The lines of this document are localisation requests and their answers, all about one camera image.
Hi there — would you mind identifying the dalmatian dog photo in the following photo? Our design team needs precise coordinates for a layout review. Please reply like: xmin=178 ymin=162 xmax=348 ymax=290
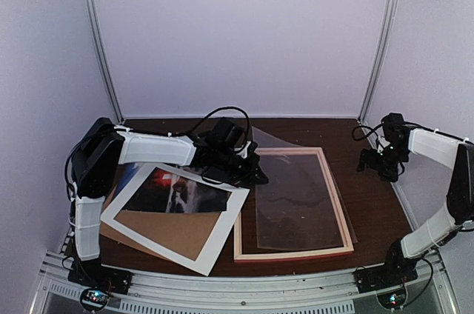
xmin=123 ymin=167 xmax=230 ymax=214

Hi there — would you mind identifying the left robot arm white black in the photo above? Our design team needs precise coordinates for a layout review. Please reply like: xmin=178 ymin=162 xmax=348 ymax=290
xmin=64 ymin=118 xmax=268 ymax=287

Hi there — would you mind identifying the left circuit board with leds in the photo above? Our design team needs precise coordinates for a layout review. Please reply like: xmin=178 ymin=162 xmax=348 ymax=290
xmin=79 ymin=288 xmax=110 ymax=311

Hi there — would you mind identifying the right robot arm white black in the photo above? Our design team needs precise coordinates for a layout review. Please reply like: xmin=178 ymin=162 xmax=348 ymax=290
xmin=356 ymin=113 xmax=473 ymax=286

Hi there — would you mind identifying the pink wooden picture frame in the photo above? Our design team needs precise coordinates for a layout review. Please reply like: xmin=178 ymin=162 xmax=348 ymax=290
xmin=233 ymin=146 xmax=355 ymax=264

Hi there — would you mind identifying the right circuit board with leds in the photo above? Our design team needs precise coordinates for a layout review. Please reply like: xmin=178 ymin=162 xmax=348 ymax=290
xmin=377 ymin=289 xmax=407 ymax=310

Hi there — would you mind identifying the right aluminium corner post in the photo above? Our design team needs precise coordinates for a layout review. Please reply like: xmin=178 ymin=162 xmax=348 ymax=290
xmin=357 ymin=0 xmax=404 ymax=124

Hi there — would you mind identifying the left aluminium corner post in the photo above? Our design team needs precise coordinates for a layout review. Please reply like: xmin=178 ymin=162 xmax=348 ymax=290
xmin=84 ymin=0 xmax=125 ymax=124

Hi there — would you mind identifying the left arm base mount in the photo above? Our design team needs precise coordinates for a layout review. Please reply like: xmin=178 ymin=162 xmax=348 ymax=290
xmin=67 ymin=257 xmax=133 ymax=295

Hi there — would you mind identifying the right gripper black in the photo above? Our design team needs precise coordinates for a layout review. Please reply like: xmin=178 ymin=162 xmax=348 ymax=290
xmin=358 ymin=144 xmax=410 ymax=181

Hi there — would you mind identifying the left black cable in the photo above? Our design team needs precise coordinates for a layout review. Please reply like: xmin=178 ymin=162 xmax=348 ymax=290
xmin=184 ymin=106 xmax=250 ymax=144

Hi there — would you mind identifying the clear acrylic sheet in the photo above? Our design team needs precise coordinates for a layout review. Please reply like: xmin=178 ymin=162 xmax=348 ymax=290
xmin=250 ymin=124 xmax=360 ymax=249

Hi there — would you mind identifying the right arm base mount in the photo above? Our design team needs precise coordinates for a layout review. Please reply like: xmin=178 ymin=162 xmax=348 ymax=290
xmin=353 ymin=250 xmax=419 ymax=293

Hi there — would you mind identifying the white mat board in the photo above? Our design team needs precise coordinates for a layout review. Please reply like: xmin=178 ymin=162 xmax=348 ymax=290
xmin=101 ymin=164 xmax=249 ymax=275

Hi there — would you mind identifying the circuit board with leds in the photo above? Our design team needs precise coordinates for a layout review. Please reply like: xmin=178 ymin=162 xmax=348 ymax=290
xmin=79 ymin=288 xmax=110 ymax=311
xmin=377 ymin=289 xmax=407 ymax=310

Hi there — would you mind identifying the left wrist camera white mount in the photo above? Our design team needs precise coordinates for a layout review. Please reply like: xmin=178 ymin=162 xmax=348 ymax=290
xmin=236 ymin=141 xmax=258 ymax=159

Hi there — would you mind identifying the aluminium corner post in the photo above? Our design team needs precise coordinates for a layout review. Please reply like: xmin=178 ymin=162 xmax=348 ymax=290
xmin=84 ymin=0 xmax=125 ymax=124
xmin=357 ymin=0 xmax=404 ymax=124

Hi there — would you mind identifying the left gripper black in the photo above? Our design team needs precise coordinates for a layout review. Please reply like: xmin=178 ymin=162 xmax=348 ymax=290
xmin=215 ymin=147 xmax=269 ymax=188

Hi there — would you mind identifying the brown backing board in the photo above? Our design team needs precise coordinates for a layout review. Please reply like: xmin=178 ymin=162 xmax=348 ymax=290
xmin=118 ymin=210 xmax=220 ymax=261

